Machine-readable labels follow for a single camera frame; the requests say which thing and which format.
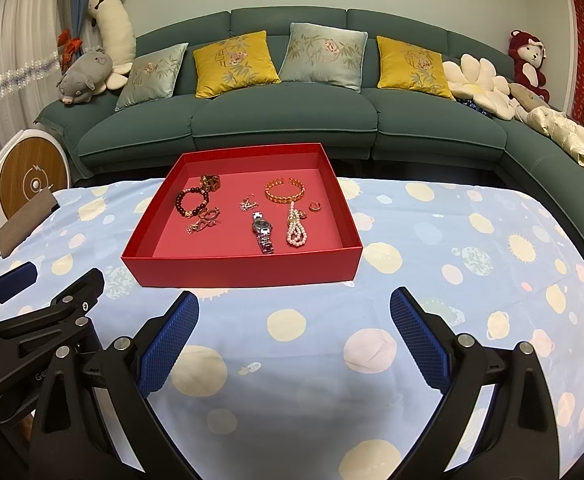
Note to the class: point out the cream quilted blanket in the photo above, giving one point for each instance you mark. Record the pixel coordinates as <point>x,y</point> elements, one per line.
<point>567,135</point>

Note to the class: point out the yellow embroidered cushion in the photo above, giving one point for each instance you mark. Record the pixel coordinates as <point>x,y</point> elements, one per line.
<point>414,67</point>
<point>234,62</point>

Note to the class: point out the gold watch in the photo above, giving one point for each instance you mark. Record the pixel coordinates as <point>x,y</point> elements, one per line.
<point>211,181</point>

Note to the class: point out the grey plush pig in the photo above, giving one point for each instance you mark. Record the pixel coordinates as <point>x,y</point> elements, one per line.
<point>84,75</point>

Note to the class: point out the blue patterned cloth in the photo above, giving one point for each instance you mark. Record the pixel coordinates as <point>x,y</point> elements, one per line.
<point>474,107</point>

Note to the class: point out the brown cardboard piece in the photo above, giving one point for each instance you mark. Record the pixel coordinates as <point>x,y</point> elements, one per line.
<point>27,225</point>

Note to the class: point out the light blue embroidered cushion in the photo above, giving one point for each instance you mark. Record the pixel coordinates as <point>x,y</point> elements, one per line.
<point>152,77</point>
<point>322,55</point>

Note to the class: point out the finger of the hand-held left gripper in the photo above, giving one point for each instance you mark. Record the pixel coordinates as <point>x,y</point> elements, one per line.
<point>14,279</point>
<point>72,292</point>

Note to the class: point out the beige cushion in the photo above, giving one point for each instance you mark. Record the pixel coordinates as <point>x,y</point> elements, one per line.
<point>524,95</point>

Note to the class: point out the white plush cow pillow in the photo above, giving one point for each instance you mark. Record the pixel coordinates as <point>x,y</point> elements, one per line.
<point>114,30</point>

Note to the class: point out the round white wooden machine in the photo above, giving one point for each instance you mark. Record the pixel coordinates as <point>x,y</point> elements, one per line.
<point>27,165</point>

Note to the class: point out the small silver earrings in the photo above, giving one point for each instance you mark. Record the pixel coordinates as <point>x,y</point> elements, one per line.
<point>248,205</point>

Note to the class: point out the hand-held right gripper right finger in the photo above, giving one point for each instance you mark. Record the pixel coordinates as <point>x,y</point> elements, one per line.
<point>422,345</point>

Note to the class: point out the silver watch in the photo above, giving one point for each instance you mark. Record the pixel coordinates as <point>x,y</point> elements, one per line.
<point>262,227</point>

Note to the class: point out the orange fish toy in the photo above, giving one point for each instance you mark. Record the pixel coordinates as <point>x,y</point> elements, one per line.
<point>69,45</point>

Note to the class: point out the white lace curtain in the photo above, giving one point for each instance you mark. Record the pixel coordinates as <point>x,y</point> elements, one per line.
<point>22,60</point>

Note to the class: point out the white flower cushion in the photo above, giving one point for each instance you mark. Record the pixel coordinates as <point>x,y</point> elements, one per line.
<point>477,82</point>

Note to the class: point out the green sofa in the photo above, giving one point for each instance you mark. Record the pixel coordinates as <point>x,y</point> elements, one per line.
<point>282,120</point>

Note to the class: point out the red cardboard box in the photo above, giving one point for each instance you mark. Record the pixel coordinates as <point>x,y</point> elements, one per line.
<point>232,265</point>

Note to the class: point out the blue planet print blanket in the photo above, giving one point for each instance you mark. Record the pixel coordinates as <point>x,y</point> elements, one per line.
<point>292,360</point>

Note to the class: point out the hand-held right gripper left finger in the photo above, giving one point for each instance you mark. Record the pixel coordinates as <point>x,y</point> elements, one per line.
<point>167,350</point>

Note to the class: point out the red plush monkey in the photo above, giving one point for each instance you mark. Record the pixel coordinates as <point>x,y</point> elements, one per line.
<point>527,60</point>

